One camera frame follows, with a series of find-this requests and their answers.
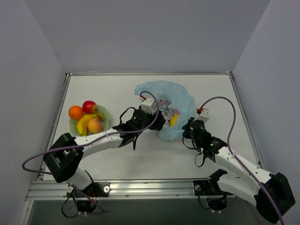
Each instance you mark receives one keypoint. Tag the red fake apple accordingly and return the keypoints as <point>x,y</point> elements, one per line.
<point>89,107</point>

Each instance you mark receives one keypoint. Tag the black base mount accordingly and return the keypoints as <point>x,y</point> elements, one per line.
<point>84,202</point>
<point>210,197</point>

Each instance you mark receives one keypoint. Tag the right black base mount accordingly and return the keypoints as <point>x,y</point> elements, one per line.
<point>210,197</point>

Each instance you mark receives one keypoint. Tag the aluminium front rail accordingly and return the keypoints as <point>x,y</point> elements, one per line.
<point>118,189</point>

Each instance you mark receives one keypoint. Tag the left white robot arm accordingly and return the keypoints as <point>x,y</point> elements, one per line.
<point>65,155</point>

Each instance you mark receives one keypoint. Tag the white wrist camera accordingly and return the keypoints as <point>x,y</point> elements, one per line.
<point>149,106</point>
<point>202,114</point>

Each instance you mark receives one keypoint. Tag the blue translucent plastic bag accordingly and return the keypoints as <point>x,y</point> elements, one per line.
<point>173,98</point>

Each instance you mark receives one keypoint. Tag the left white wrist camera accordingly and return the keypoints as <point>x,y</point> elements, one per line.
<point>149,106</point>

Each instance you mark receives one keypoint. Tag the small orange fake fruit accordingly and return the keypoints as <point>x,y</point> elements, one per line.
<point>75,112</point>

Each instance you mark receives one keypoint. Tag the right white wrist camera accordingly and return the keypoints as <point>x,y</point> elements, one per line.
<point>202,114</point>

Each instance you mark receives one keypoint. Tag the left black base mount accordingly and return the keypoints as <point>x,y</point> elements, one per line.
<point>84,202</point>

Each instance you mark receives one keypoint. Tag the orange fake peach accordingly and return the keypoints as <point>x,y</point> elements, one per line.
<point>94,126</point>

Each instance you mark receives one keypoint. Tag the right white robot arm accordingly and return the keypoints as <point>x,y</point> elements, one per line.
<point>271,194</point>

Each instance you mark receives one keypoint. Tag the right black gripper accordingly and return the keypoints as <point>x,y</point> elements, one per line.
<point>187,128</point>

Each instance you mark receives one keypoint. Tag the green glass bowl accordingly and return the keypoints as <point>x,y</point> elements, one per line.
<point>105,124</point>

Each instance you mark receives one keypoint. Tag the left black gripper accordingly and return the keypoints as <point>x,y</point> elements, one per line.
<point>158,119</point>

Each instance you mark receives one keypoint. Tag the yellow fake fruit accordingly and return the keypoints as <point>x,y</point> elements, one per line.
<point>173,120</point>

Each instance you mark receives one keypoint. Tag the yellow fake banana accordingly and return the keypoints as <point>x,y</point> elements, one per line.
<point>82,123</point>

